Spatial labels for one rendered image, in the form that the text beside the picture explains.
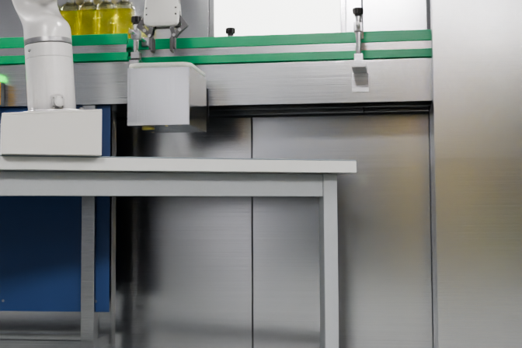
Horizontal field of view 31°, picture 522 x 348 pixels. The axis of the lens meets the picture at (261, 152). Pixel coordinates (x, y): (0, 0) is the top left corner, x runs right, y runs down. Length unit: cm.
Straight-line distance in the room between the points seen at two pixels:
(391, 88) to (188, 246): 82
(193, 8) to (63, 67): 71
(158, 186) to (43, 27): 49
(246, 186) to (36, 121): 57
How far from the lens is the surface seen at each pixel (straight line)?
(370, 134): 289
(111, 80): 273
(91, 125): 231
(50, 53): 241
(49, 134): 230
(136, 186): 239
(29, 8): 251
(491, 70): 255
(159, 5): 263
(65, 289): 277
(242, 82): 274
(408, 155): 289
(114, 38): 277
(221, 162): 240
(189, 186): 242
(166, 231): 297
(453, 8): 257
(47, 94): 239
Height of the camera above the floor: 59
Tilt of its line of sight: 4 degrees up
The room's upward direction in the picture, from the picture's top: straight up
